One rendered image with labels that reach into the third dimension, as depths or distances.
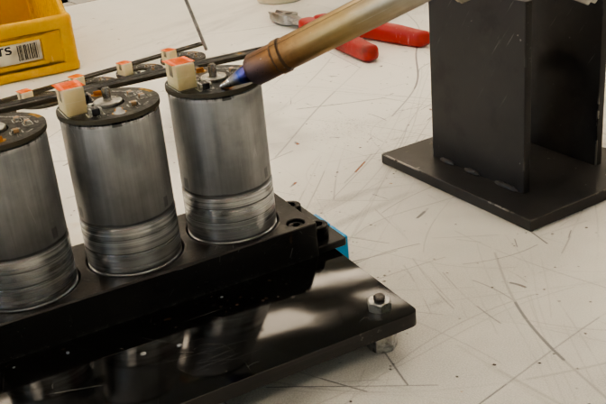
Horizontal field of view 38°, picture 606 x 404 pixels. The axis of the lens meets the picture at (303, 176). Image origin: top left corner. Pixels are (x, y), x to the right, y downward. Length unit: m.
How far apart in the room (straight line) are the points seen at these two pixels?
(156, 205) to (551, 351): 0.10
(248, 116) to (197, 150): 0.02
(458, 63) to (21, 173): 0.15
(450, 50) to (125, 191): 0.13
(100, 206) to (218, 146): 0.03
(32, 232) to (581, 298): 0.14
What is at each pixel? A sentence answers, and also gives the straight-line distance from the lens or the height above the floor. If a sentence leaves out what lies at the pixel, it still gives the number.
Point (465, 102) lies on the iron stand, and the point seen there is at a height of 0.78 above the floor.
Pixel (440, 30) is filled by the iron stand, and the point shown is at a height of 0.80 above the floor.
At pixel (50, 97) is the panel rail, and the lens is 0.23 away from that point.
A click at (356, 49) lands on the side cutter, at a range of 0.46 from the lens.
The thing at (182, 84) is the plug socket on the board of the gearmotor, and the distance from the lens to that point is 0.22.
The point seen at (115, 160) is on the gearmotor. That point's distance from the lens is 0.21.
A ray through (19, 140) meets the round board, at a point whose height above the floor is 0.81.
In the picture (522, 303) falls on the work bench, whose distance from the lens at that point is 0.24.
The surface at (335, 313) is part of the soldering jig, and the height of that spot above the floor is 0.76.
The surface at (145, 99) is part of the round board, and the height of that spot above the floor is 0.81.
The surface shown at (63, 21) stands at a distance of 0.50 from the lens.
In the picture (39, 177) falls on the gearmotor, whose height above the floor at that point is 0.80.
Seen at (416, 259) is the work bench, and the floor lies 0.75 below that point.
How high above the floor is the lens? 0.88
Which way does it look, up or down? 23 degrees down
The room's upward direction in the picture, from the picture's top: 5 degrees counter-clockwise
